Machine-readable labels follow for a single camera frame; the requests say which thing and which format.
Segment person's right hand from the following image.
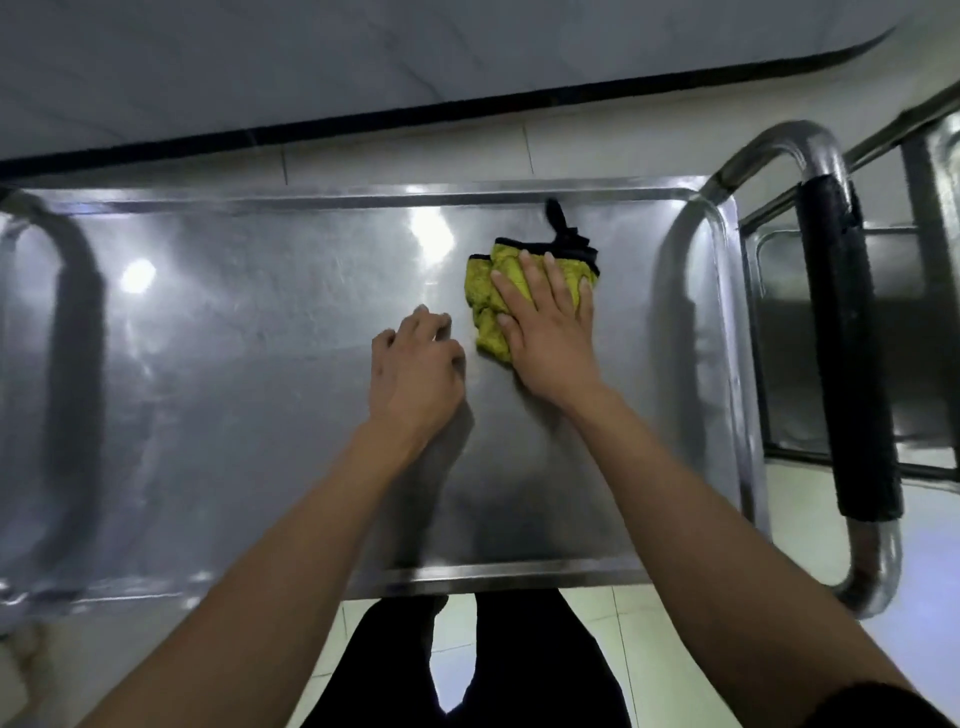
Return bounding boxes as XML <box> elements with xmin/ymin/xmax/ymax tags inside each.
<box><xmin>490</xmin><ymin>250</ymin><xmax>606</xmax><ymax>411</ymax></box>

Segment person's left hand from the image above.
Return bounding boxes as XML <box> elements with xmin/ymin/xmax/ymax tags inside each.
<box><xmin>368</xmin><ymin>303</ymin><xmax>468</xmax><ymax>446</ymax></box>

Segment yellow cloth with black trim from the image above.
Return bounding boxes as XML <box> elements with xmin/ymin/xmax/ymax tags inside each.
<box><xmin>466</xmin><ymin>198</ymin><xmax>602</xmax><ymax>368</ymax></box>

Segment person's right forearm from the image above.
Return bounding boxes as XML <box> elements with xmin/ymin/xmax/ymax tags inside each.
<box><xmin>566</xmin><ymin>382</ymin><xmax>912</xmax><ymax>728</ymax></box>

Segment person's left forearm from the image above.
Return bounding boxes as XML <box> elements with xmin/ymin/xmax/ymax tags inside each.
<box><xmin>78</xmin><ymin>417</ymin><xmax>445</xmax><ymax>728</ymax></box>

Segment stainless steel cart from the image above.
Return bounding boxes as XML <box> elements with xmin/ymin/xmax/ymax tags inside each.
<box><xmin>0</xmin><ymin>120</ymin><xmax>906</xmax><ymax>624</ymax></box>

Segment person's black trousers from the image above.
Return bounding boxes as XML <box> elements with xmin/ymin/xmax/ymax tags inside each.
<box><xmin>300</xmin><ymin>588</ymin><xmax>633</xmax><ymax>728</ymax></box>

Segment stainless steel rack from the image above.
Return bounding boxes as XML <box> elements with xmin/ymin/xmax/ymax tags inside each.
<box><xmin>741</xmin><ymin>75</ymin><xmax>960</xmax><ymax>485</ymax></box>

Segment person's black sleeve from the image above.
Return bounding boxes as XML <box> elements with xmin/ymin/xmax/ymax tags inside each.
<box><xmin>797</xmin><ymin>678</ymin><xmax>960</xmax><ymax>728</ymax></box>

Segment black foam handle grip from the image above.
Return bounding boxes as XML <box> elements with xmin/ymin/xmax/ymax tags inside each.
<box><xmin>795</xmin><ymin>174</ymin><xmax>906</xmax><ymax>523</ymax></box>

